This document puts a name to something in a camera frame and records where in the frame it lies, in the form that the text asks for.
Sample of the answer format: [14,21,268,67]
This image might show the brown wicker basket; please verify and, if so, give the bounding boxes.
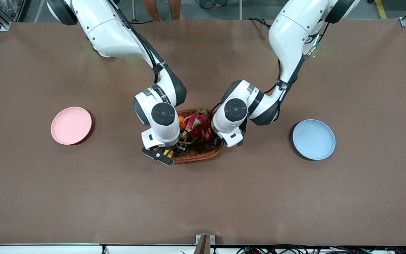
[153,108,225,164]

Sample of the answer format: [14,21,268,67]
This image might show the pink dragon fruit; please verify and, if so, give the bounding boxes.
[180,109,213,144]

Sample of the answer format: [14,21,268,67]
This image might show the blue plate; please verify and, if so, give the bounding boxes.
[292,119,336,161]

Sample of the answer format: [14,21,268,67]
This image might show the pink plate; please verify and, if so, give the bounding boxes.
[50,107,92,145]

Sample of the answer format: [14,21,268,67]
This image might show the bare person leg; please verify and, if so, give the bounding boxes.
[168,0,185,20]
[142,0,162,22]

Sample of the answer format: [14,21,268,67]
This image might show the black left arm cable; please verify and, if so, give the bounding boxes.
[264,22,331,96]

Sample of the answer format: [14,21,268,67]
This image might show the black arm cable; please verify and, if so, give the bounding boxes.
[109,0,168,84]
[264,22,331,96]

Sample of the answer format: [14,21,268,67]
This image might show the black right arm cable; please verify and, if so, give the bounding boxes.
[109,0,168,84]

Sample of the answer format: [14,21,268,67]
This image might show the metal table bracket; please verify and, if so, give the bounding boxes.
[193,234,216,254]

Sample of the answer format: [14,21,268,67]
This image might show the black base cable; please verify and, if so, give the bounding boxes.
[248,17,272,29]

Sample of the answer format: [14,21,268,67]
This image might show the black cable bundle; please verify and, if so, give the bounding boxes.
[236,244,406,254]

